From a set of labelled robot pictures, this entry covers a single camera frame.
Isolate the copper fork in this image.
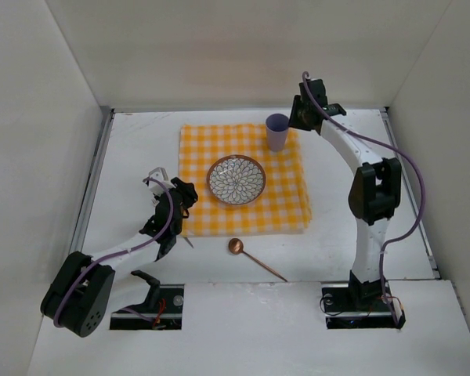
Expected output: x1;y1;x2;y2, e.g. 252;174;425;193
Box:
183;237;194;249

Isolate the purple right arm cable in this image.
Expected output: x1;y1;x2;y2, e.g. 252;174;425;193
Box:
300;70;427;326

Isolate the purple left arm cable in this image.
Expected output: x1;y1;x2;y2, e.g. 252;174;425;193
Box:
52;176;175;329

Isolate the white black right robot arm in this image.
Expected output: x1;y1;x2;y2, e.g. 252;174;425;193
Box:
289;72;402;312

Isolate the yellow white checkered cloth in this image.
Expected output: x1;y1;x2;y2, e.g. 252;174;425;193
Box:
179;124;312;237

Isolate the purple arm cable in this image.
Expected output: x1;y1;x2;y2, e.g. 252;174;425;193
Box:
300;70;427;326
52;176;175;329

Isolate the aluminium table rail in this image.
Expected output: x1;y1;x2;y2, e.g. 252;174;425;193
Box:
379;106;442;279
60;106;114;265

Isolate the floral patterned ceramic plate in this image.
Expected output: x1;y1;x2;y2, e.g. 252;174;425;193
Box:
206;154;266;206

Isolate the left aluminium table rail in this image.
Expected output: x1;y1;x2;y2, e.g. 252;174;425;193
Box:
60;106;114;265

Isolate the lilac plastic cup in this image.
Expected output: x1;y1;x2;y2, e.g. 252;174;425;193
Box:
266;114;289;152

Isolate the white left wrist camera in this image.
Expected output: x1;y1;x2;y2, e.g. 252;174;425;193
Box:
143;167;174;196

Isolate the right aluminium table rail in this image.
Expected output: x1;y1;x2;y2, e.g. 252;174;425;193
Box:
379;106;442;279

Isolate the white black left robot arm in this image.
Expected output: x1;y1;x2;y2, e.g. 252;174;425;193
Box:
40;176;198;338

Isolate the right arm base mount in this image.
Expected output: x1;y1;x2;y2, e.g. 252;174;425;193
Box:
320;284;407;330

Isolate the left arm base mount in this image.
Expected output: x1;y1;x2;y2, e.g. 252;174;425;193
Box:
107;270;185;331

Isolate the copper spoon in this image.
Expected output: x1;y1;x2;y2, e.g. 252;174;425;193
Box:
228;238;287;282

